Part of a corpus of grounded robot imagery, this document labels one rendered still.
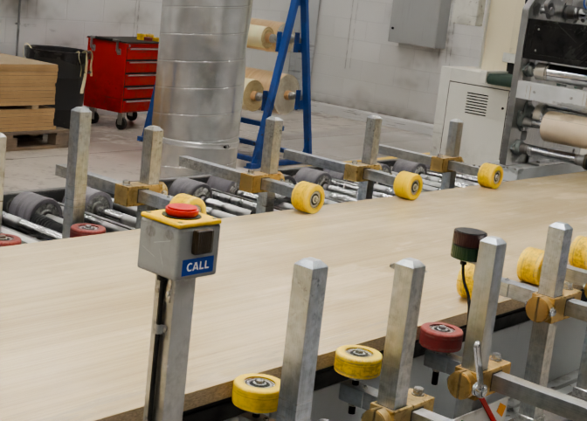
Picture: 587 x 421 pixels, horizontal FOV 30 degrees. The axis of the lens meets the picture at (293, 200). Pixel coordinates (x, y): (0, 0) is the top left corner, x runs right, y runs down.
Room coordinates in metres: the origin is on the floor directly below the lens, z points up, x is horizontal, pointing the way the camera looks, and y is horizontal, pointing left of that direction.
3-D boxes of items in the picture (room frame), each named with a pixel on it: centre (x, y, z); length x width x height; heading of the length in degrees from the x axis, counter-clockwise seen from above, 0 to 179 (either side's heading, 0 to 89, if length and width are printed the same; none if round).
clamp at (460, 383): (1.89, -0.37, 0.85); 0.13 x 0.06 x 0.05; 140
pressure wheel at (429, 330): (1.96, -0.30, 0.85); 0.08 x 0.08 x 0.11
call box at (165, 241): (1.29, 0.13, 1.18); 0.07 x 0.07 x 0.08; 50
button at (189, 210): (1.29, 0.13, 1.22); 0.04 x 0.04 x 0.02
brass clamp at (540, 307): (2.08, -0.53, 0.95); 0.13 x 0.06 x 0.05; 140
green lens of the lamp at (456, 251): (1.90, -0.32, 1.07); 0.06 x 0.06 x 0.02
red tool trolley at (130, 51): (10.14, 1.65, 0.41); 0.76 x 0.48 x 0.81; 150
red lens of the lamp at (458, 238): (1.90, -0.32, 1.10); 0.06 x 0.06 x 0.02
